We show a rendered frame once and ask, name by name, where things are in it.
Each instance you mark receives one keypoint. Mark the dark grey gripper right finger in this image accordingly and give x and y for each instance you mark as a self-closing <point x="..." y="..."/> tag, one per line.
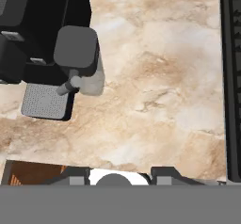
<point x="163" y="173"/>

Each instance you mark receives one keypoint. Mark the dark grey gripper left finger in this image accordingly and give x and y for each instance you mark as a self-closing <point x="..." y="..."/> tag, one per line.
<point x="78" y="173"/>

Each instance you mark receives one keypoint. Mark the white round object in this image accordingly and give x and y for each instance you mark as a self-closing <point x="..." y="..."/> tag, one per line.
<point x="125" y="174"/>

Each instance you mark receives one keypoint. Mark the brown wooden cupboard front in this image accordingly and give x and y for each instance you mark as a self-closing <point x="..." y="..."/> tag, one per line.
<point x="31" y="174"/>

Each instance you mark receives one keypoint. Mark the black hob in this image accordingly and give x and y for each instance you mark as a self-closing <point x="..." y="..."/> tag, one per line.
<point x="231" y="77"/>

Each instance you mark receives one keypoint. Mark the black coffee machine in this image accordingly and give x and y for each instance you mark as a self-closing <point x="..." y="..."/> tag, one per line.
<point x="34" y="20"/>

